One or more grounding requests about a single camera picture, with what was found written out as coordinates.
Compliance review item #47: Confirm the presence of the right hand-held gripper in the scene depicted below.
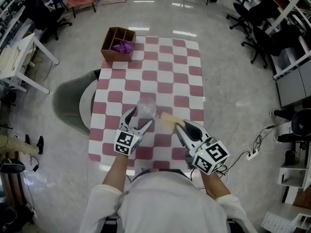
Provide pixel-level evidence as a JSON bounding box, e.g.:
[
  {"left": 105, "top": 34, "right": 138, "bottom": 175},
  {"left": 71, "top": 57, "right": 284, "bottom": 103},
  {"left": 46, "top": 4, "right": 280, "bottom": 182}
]
[{"left": 174, "top": 120, "right": 230, "bottom": 174}]

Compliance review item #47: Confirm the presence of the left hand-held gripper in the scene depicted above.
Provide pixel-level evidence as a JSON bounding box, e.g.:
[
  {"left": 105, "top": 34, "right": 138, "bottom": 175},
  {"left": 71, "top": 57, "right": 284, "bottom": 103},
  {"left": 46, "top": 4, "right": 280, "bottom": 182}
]
[{"left": 114, "top": 107, "right": 154, "bottom": 156}]

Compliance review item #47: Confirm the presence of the clear drinking glass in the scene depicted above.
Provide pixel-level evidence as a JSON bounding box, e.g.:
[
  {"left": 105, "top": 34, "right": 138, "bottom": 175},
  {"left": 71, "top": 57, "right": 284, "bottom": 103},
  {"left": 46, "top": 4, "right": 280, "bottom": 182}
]
[{"left": 137, "top": 98, "right": 157, "bottom": 119}]

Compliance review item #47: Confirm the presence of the beige loofah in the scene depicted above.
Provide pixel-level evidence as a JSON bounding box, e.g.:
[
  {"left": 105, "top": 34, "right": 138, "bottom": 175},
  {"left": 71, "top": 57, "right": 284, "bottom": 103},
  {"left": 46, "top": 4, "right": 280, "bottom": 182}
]
[{"left": 159, "top": 112, "right": 185, "bottom": 129}]

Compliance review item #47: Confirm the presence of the person's left forearm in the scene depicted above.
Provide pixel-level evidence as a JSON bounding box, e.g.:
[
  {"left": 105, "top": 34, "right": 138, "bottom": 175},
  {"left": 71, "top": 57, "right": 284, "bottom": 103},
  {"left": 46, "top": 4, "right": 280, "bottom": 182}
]
[{"left": 102, "top": 153, "right": 129, "bottom": 194}]

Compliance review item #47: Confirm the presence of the person's right forearm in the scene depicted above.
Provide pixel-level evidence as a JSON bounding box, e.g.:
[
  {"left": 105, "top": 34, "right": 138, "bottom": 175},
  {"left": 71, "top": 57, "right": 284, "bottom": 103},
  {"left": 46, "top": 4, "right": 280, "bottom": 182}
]
[{"left": 199, "top": 171, "right": 230, "bottom": 199}]

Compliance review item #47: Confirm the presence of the pink white checkered tablecloth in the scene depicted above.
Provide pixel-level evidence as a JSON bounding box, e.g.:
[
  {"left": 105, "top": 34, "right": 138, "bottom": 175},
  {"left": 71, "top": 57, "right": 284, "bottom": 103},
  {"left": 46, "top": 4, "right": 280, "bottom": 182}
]
[{"left": 88, "top": 35, "right": 205, "bottom": 171}]

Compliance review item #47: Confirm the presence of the white power strip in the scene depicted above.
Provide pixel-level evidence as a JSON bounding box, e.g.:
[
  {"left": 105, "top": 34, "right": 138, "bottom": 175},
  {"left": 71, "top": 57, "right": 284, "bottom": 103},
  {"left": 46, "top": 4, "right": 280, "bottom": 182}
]
[{"left": 246, "top": 148, "right": 259, "bottom": 160}]

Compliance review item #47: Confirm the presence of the person's white shirt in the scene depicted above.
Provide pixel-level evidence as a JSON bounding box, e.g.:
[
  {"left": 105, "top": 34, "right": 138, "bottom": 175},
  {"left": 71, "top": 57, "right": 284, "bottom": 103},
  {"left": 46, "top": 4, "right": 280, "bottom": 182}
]
[{"left": 82, "top": 170, "right": 258, "bottom": 233}]

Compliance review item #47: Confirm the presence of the grey round chair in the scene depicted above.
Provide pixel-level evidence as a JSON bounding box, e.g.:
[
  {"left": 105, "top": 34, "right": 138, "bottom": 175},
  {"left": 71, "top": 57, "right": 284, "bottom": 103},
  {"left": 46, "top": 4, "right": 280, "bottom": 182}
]
[{"left": 52, "top": 69, "right": 102, "bottom": 135}]

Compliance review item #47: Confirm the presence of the brown wooden divided box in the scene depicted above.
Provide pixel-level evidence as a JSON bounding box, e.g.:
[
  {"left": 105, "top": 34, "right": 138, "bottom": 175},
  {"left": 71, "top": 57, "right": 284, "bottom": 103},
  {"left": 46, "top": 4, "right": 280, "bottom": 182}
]
[{"left": 100, "top": 26, "right": 136, "bottom": 63}]

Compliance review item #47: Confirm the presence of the purple cloth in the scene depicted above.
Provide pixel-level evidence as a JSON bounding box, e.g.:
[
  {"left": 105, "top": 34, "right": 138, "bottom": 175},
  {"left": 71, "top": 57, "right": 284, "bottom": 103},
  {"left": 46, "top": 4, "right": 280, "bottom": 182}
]
[{"left": 111, "top": 40, "right": 135, "bottom": 54}]

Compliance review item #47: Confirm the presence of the white open cube shelf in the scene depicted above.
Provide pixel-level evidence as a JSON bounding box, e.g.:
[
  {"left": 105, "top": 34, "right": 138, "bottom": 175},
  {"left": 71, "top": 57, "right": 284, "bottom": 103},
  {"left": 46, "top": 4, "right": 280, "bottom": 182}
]
[{"left": 276, "top": 165, "right": 309, "bottom": 188}]

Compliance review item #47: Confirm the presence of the light grey cabinet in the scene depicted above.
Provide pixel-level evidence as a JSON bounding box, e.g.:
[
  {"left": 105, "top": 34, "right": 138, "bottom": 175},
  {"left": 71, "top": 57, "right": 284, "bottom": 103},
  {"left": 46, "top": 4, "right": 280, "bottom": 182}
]
[{"left": 276, "top": 62, "right": 311, "bottom": 108}]

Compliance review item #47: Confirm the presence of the black office chair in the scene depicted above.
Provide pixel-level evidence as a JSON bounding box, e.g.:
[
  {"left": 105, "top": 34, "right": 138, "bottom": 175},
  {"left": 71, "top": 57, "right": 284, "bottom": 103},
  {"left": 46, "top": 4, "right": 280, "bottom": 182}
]
[
  {"left": 23, "top": 0, "right": 73, "bottom": 42},
  {"left": 242, "top": 24, "right": 302, "bottom": 69},
  {"left": 226, "top": 0, "right": 280, "bottom": 37}
]

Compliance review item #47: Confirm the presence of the white drawer cabinet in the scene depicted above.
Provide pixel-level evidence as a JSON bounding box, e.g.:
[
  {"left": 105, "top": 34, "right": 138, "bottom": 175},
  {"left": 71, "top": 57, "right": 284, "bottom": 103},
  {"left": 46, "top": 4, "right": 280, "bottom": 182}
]
[{"left": 261, "top": 211, "right": 292, "bottom": 233}]

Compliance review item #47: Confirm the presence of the white table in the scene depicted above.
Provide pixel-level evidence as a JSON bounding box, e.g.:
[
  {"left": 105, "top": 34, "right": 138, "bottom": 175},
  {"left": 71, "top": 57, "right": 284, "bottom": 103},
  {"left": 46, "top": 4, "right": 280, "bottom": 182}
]
[{"left": 0, "top": 33, "right": 60, "bottom": 94}]

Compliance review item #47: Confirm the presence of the white metal shelf rack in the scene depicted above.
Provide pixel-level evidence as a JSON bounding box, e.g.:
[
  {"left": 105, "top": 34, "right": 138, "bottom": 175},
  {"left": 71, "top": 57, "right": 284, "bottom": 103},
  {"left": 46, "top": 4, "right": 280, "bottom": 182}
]
[{"left": 242, "top": 0, "right": 311, "bottom": 80}]

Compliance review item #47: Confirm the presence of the black floor cable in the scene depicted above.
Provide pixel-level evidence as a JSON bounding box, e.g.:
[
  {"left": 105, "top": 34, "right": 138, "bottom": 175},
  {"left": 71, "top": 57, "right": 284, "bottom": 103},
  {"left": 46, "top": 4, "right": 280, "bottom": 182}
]
[{"left": 29, "top": 154, "right": 39, "bottom": 172}]

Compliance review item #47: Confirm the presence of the brown wooden frame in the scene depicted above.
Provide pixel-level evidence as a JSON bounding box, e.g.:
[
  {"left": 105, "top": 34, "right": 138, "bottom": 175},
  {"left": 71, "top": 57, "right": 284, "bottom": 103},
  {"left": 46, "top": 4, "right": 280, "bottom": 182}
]
[{"left": 0, "top": 151, "right": 27, "bottom": 206}]

